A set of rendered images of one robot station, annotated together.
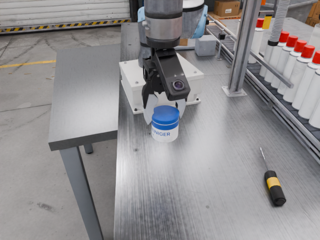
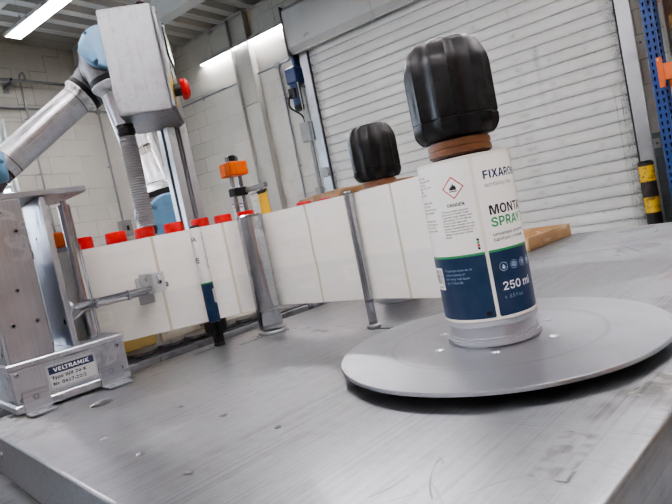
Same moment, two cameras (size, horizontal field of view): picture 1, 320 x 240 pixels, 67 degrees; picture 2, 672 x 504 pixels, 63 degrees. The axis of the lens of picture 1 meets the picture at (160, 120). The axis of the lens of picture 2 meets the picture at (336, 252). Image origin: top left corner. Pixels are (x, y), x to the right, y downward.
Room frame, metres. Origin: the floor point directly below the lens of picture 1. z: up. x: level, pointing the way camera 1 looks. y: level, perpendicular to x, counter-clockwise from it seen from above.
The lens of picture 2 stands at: (0.46, -1.42, 1.03)
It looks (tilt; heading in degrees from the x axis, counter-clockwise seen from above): 3 degrees down; 53
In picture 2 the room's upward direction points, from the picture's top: 12 degrees counter-clockwise
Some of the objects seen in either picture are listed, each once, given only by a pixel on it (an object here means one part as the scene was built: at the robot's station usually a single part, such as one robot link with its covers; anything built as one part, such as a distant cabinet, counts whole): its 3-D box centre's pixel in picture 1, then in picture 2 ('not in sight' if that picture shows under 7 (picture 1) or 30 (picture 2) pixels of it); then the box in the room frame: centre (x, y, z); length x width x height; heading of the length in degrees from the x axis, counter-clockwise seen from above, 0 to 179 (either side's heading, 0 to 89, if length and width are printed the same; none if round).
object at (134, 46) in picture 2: not in sight; (145, 73); (0.87, -0.39, 1.38); 0.17 x 0.10 x 0.19; 62
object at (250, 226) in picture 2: not in sight; (260, 274); (0.88, -0.67, 0.97); 0.05 x 0.05 x 0.19
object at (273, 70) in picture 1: (235, 38); not in sight; (1.27, -0.39, 0.96); 1.07 x 0.01 x 0.01; 7
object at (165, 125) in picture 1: (165, 124); not in sight; (0.49, -0.01, 0.98); 0.07 x 0.07 x 0.07
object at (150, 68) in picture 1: (162, 62); not in sight; (0.51, 0.00, 1.14); 0.09 x 0.08 x 0.12; 17
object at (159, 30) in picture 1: (162, 26); not in sight; (0.51, 0.00, 1.22); 0.08 x 0.08 x 0.05
